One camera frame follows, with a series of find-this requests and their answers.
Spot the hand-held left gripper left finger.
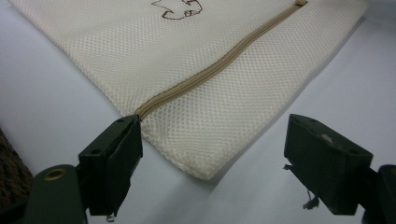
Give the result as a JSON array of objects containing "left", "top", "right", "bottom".
[{"left": 78, "top": 114, "right": 144, "bottom": 217}]

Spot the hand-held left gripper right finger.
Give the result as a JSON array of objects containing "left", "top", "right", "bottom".
[{"left": 283, "top": 113, "right": 374, "bottom": 217}]

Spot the brown woven basket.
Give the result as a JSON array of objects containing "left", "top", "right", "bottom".
[{"left": 0, "top": 127, "right": 35, "bottom": 210}]

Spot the cream mesh laundry bag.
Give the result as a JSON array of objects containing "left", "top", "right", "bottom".
[{"left": 7, "top": 0, "right": 370, "bottom": 181}]

